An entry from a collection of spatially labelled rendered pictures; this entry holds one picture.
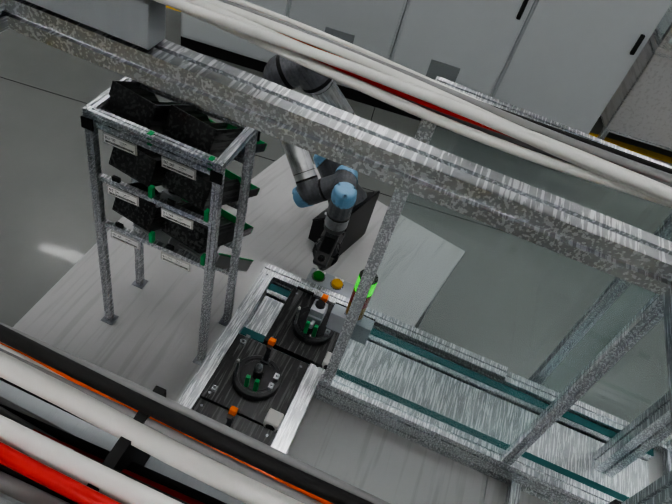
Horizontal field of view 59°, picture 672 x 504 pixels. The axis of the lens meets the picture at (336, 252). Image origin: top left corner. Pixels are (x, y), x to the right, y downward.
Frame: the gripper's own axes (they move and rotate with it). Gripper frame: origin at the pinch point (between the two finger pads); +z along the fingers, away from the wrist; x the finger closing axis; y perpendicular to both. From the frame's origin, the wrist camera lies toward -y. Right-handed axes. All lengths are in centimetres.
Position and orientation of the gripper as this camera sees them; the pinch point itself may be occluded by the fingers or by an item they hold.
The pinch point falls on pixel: (321, 269)
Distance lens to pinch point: 203.9
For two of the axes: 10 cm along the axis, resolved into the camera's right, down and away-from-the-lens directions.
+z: -2.1, 6.7, 7.1
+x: -9.2, -3.9, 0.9
